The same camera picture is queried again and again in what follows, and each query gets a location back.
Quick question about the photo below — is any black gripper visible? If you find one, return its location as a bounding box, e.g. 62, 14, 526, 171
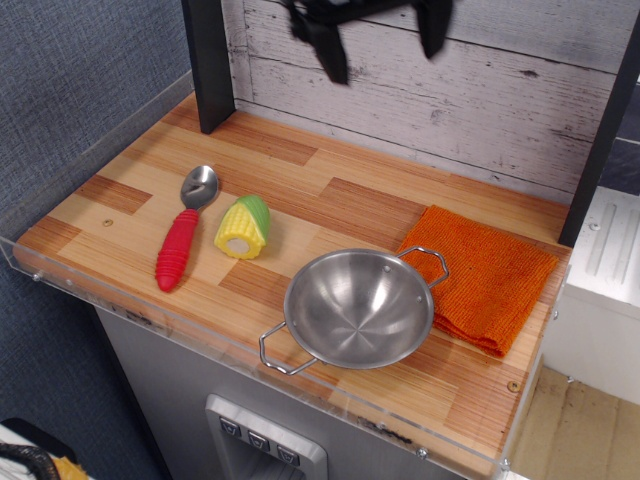
282, 0, 454, 85

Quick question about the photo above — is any orange towel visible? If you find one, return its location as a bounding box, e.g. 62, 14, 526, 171
398, 206, 558, 358

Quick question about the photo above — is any stainless steel two-handled bowl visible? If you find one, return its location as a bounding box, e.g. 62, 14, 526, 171
259, 246, 449, 376

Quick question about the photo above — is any yellow green toy corn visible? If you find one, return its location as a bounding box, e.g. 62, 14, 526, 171
214, 195, 271, 260

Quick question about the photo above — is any white toy sink unit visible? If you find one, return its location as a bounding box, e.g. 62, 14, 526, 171
542, 187, 639, 404

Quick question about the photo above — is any grey toy fridge cabinet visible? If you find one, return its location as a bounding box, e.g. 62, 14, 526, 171
98, 310, 458, 479

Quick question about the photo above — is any silver dispenser button panel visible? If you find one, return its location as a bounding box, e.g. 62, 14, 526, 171
205, 394, 329, 479

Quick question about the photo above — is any yellow toy at corner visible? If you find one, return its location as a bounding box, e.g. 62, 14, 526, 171
52, 457, 90, 480

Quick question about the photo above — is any black left shelf post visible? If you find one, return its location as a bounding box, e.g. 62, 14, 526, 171
181, 0, 236, 134

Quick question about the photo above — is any black shelf post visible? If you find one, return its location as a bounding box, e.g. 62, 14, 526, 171
181, 0, 236, 134
558, 16, 639, 247

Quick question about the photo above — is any red-handled metal spoon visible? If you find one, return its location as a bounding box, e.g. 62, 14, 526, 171
155, 165, 219, 292

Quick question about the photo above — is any black right shelf post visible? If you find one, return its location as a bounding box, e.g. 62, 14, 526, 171
558, 16, 639, 247

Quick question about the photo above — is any clear acrylic guard rail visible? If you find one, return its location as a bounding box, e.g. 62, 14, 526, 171
16, 59, 582, 479

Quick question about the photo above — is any black ribbed hose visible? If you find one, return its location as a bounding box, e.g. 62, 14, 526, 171
0, 442, 61, 480

